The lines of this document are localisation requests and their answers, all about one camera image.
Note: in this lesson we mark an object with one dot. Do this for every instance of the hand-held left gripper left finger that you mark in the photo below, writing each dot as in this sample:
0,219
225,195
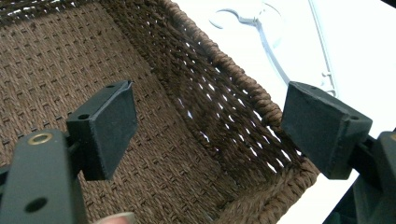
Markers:
102,130

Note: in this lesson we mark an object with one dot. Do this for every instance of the brown woven basket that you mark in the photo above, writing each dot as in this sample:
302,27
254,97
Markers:
174,112

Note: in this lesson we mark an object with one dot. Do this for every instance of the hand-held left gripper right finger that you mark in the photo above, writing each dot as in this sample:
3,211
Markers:
323,133

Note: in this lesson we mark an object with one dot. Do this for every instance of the white plastic clothes hanger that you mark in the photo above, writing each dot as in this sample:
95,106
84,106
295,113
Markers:
271,46

